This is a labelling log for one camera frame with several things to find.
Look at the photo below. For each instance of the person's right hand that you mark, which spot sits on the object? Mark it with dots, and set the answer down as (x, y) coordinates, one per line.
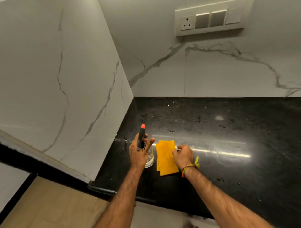
(184, 157)

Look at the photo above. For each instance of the person's left hand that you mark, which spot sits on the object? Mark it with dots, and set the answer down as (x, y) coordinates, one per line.
(138, 156)

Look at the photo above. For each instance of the yellow cleaning cloth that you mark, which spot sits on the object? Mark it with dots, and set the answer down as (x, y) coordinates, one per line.
(165, 157)

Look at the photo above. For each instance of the clear spray bottle black trigger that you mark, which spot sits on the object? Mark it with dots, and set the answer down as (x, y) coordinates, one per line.
(141, 136)

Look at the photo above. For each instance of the person's right forearm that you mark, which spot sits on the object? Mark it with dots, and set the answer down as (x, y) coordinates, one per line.
(223, 202)

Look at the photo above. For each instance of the person's left forearm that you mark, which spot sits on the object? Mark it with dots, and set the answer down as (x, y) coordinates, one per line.
(120, 199)

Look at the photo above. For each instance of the yellow thread wristband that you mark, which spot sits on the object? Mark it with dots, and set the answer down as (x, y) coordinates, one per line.
(190, 166)

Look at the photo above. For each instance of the black stone countertop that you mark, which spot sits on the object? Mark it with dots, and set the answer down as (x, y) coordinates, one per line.
(223, 145)

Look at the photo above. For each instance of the white base cabinet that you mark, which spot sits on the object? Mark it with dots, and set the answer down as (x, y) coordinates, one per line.
(164, 216)

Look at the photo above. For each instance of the black door frame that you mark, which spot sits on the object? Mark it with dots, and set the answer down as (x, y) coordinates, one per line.
(35, 169)

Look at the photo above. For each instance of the white wall switch panel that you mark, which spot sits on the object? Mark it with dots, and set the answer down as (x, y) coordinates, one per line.
(211, 18)

